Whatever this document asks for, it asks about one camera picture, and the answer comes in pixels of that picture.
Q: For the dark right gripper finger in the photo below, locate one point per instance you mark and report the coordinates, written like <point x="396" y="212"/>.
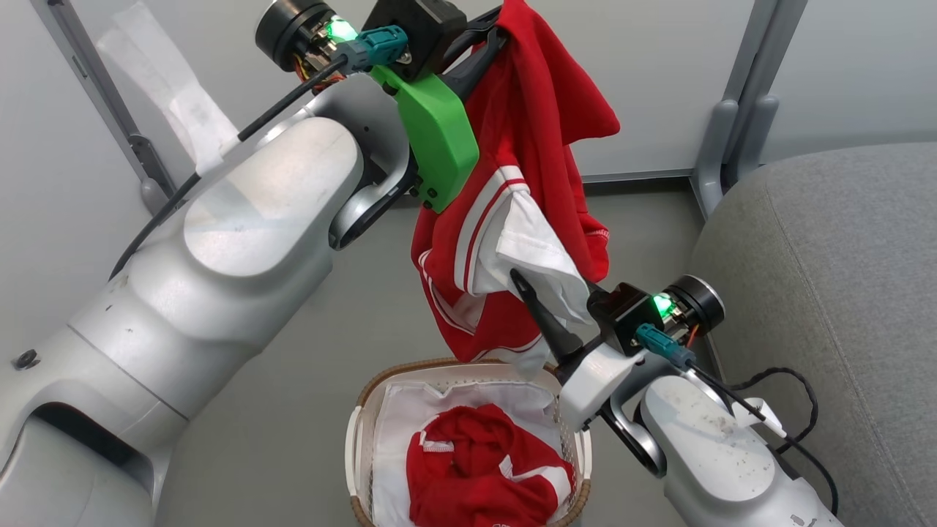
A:
<point x="549" y="322"/>

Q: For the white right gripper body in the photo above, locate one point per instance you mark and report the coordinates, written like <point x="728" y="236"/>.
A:
<point x="596" y="384"/>

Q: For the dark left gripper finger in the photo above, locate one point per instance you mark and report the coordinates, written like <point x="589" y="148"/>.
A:
<point x="479" y="66"/>
<point x="474" y="33"/>

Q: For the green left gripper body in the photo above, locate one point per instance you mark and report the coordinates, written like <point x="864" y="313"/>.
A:
<point x="439" y="139"/>

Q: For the red jersey with white sleeve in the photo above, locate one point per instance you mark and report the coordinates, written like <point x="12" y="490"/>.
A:
<point x="534" y="110"/>

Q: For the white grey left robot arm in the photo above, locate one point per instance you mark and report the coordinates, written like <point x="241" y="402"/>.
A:
<point x="219" y="256"/>

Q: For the white basket liner cloth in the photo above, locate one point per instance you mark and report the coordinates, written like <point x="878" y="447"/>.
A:
<point x="399" y="417"/>

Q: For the white wicker-rim laundry basket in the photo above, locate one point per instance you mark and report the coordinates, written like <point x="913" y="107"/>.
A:
<point x="359" y="439"/>

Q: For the white tape strip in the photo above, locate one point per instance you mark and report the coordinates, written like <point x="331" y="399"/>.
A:
<point x="183" y="102"/>

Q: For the grey fabric sofa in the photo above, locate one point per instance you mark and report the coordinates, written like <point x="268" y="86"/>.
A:
<point x="842" y="293"/>

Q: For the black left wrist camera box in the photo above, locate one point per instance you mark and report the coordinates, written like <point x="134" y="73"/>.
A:
<point x="417" y="29"/>

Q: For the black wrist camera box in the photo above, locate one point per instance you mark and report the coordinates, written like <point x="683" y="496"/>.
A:
<point x="622" y="315"/>
<point x="417" y="29"/>

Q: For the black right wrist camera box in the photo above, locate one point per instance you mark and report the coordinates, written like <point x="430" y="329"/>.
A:
<point x="622" y="315"/>

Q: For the grey partition bottom rail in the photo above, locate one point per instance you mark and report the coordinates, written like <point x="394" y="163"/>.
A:
<point x="644" y="176"/>

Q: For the grey double partition post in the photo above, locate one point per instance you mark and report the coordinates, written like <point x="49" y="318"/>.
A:
<point x="739" y="110"/>

